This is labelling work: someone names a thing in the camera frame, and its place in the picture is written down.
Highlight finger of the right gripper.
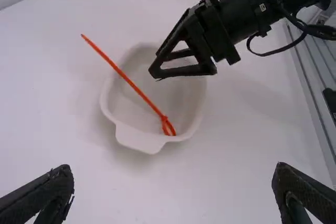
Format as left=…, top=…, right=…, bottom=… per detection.
left=148, top=7, right=201, bottom=75
left=150, top=62, right=218, bottom=82

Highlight orange cable tie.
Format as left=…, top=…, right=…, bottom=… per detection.
left=80, top=33, right=177, bottom=138

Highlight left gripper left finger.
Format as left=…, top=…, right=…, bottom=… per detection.
left=0, top=164, right=76, bottom=224

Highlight silver rails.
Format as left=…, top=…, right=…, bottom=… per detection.
left=284, top=6, right=336, bottom=183

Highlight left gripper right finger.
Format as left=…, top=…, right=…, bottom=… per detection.
left=270, top=161, right=336, bottom=224

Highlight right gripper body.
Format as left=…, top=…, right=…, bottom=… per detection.
left=195, top=0, right=242, bottom=67

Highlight white dish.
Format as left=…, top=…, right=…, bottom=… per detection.
left=99, top=42, right=209, bottom=155

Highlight black cable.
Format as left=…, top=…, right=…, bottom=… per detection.
left=246, top=10, right=336, bottom=58

